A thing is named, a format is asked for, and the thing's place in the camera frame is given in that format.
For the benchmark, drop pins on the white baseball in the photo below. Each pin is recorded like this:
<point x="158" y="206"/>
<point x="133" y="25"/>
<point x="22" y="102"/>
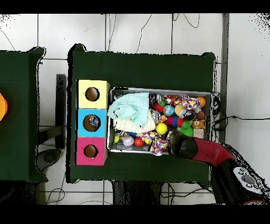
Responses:
<point x="128" y="141"/>

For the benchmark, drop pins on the knotted polka dot cloth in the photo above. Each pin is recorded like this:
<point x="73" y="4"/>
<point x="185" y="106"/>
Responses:
<point x="157" y="144"/>

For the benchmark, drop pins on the large green fuzzy ball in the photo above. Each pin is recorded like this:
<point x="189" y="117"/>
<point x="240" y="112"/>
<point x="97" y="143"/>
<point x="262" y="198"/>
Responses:
<point x="186" y="127"/>

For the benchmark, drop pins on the wooden box with three holes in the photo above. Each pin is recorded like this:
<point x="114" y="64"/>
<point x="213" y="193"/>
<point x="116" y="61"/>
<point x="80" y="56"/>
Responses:
<point x="101" y="131"/>

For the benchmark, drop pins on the yellow ball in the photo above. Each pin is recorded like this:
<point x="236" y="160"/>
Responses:
<point x="161" y="129"/>

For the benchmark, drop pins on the crumpled polka dot cloth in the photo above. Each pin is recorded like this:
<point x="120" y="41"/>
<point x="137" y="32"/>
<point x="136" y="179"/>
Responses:
<point x="189" y="102"/>

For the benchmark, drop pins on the mint green waffle cloth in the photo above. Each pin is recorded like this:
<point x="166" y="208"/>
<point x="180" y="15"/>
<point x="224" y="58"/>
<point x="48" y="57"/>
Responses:
<point x="130" y="105"/>

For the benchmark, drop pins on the orange round object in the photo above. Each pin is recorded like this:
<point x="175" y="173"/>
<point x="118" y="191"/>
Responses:
<point x="2" y="107"/>

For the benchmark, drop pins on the crushed clear plastic bottle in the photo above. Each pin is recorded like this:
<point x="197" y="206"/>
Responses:
<point x="94" y="121"/>

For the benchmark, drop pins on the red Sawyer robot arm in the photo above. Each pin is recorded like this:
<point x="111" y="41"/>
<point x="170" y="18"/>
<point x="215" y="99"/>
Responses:
<point x="211" y="152"/>

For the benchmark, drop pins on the small red ball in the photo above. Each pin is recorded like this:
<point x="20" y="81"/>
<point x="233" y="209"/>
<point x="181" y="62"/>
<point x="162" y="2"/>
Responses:
<point x="138" y="142"/>

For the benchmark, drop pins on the blue globe ball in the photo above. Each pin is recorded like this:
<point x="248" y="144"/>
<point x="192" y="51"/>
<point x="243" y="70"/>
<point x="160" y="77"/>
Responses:
<point x="168" y="110"/>

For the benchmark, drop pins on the shallow clear mesh bin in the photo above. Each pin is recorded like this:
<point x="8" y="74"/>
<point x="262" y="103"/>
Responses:
<point x="130" y="149"/>

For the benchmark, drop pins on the neighbouring green covered table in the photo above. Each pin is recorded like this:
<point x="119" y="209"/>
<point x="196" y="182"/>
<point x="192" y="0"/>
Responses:
<point x="16" y="126"/>

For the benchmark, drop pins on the dark green tablecloth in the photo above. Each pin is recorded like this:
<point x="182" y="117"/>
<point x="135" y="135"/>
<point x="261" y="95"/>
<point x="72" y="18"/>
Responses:
<point x="147" y="69"/>

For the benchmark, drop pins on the cream waffle cloth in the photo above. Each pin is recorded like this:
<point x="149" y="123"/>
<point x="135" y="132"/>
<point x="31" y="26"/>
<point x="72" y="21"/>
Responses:
<point x="126" y="126"/>

